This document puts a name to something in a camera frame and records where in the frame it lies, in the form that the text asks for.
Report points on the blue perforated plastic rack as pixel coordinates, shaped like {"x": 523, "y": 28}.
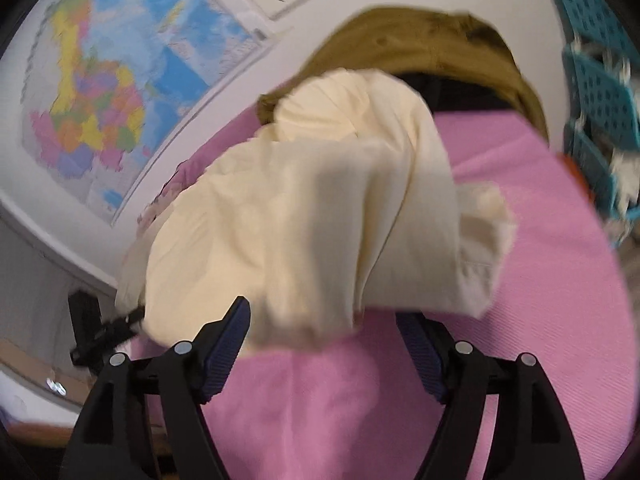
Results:
{"x": 600, "y": 85}

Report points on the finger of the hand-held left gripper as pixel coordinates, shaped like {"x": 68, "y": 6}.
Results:
{"x": 122, "y": 324}

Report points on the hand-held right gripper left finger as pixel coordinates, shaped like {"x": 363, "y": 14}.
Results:
{"x": 225, "y": 355}

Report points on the white plastic bags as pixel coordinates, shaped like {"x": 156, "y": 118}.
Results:
{"x": 622, "y": 175}

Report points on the cream yellow jacket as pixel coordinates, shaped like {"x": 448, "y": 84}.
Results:
{"x": 300, "y": 210}

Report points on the olive green garment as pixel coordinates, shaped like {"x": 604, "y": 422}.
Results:
{"x": 415, "y": 40}

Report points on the brown wooden shelf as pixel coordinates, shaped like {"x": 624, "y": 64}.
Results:
{"x": 40, "y": 370}

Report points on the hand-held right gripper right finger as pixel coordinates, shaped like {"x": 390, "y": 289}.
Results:
{"x": 425, "y": 360}

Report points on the pink daisy print blanket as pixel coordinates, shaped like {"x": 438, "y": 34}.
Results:
{"x": 525, "y": 260}

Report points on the colourful wall map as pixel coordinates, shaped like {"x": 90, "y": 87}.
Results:
{"x": 125, "y": 70}

